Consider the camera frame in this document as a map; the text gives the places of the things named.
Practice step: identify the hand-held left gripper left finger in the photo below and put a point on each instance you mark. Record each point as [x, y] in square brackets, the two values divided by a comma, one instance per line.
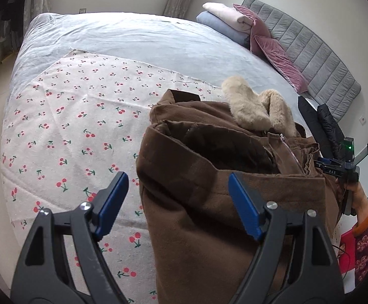
[112, 199]

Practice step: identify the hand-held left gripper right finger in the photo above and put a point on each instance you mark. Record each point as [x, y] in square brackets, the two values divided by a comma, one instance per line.
[244, 209]

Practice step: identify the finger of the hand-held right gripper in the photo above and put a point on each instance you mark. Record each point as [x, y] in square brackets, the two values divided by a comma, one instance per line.
[321, 164]

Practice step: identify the brown coat with fur collar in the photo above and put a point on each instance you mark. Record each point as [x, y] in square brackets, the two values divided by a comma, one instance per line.
[228, 171]

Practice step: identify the dark hanging clothes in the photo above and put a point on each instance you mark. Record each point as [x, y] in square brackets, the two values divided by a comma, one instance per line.
[8, 9]

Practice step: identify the person's right hand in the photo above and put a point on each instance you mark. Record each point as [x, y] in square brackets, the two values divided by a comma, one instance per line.
[359, 198]

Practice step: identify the black jacket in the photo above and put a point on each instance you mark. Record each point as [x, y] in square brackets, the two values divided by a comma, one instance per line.
[324, 126]

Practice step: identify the cherry print cloth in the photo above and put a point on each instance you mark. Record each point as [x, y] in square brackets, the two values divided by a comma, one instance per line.
[76, 139]

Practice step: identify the pink flat case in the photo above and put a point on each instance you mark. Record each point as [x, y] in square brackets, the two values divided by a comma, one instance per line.
[348, 251]

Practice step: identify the pink velvet pillow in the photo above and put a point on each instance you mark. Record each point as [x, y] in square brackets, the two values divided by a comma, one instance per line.
[253, 22]
[280, 61]

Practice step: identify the grey padded headboard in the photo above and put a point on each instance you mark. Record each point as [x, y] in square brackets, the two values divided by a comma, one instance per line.
[310, 53]

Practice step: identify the bed with light blue sheet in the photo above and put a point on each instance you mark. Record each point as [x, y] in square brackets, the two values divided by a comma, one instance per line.
[133, 38]

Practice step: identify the white and blue folded pillows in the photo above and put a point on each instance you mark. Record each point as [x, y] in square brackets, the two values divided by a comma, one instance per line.
[222, 27]

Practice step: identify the white folded blanket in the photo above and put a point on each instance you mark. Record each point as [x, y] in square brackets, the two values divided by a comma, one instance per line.
[228, 14]

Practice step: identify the white wall socket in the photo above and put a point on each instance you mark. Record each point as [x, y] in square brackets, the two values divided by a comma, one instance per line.
[363, 120]
[82, 10]

